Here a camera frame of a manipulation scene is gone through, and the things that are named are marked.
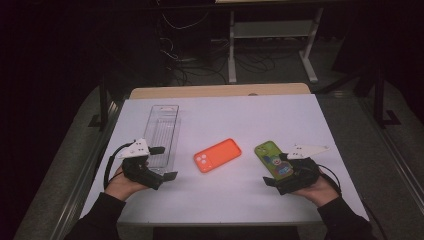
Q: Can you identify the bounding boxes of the orange phone case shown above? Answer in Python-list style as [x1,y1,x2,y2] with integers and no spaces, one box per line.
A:
[193,138,243,174]

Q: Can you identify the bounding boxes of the left hand-held gripper black cable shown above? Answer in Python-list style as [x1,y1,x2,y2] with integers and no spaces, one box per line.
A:
[103,142,135,190]

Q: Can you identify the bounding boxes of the hand-held gripper black cable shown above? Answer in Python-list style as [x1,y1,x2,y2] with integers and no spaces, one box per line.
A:
[103,142,135,190]
[316,163,389,240]

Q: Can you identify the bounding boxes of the white hanging cable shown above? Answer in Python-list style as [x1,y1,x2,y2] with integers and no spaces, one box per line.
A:
[161,10,210,32]

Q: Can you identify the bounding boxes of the wooden table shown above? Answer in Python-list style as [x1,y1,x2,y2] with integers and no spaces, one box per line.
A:
[129,82,312,100]

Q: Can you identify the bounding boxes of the black metal stand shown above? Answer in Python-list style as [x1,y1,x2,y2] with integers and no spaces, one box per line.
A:
[87,75,112,133]
[372,58,403,130]

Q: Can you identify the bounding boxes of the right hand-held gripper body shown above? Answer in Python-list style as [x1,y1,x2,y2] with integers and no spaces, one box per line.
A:
[275,144,330,196]

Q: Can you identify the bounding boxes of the person's right hand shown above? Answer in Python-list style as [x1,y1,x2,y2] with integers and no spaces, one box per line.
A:
[291,174,340,208]

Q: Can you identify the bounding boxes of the green phone case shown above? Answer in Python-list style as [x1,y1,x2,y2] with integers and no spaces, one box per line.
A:
[254,140,295,182]

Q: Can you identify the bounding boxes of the metal floor rail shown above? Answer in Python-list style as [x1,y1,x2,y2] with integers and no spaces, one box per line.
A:
[49,99,125,240]
[359,98,424,208]

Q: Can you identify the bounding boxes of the right hand-held gripper black cable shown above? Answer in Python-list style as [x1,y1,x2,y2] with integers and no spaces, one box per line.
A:
[316,163,389,240]

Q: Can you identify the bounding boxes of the white metal desk frame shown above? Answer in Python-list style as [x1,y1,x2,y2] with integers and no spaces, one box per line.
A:
[227,6,325,84]

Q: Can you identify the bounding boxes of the person's left hand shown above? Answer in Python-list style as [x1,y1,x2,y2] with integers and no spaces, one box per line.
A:
[104,165,150,202]

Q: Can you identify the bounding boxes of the tangle of black floor cables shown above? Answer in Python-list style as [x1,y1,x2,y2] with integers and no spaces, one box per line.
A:
[164,46,279,86]

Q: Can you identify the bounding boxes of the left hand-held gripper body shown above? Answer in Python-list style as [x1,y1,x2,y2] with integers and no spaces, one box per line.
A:
[116,138,164,191]

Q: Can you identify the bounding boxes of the clear plastic rack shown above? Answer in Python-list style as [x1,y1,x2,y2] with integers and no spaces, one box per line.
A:
[142,104,183,176]

